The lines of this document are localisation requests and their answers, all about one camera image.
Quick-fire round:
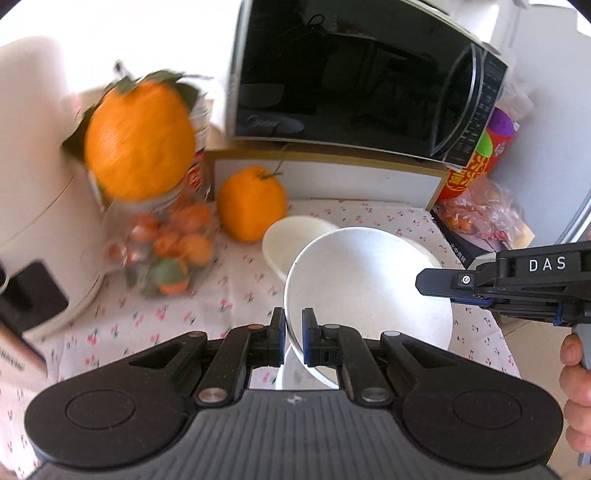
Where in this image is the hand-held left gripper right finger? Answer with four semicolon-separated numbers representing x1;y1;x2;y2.
301;308;462;403

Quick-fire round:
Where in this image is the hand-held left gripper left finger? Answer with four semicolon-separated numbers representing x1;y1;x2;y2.
124;308;285;407

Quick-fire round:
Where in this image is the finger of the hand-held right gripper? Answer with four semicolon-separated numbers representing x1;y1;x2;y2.
450;296;562;325
416;261;499;296

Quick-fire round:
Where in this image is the white ceramic bowl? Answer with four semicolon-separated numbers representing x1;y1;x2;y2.
262;216;340;282
284;227;453;388

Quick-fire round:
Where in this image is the person's right hand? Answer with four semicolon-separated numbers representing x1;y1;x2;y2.
558;332;591;467

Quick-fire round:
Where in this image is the clear bag of snacks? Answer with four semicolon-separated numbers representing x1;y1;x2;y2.
436;178;536;253

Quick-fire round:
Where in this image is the red snack canister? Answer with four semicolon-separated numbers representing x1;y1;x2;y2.
436;152;493;202

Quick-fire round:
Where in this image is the cherry-print tablecloth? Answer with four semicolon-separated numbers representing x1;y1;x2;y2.
0;198;520;480

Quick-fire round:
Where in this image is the orange with short stem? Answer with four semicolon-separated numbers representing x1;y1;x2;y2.
217;166;288;243

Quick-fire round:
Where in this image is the pile of small tangerines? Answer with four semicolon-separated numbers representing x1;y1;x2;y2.
108;203;214;296

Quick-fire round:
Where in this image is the white wood-trimmed shelf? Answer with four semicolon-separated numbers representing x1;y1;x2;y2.
205;148;450;211

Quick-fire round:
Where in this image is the bag of small tangerines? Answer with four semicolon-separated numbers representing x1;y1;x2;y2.
99;182;219;299

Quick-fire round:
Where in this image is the white tub with red label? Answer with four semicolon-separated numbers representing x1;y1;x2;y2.
187;126;214;202

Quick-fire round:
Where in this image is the black microwave oven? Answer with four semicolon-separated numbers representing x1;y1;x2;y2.
226;0;509;169

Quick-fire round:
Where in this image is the stack of white cups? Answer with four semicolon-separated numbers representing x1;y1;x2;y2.
191;92;218;134

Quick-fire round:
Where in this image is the large orange with leaves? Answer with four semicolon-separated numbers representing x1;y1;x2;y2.
62;69;200;202

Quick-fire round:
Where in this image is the white air fryer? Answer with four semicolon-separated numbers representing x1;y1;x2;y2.
0;37;110;380

